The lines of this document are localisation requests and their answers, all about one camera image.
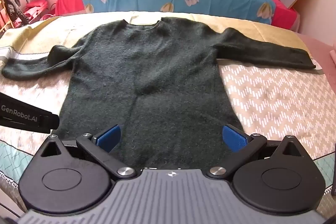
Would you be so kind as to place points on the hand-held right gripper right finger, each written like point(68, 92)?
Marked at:
point(232, 137)

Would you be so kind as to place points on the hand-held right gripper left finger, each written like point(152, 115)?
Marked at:
point(110, 136)

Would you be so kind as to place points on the dark green knit sweater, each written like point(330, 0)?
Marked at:
point(157, 69)

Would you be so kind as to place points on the beige patterned quilt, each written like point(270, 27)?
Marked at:
point(275, 98)

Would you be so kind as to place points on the red cloth pile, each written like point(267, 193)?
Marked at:
point(36, 6)

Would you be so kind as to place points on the pink sheet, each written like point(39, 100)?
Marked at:
point(320, 48)

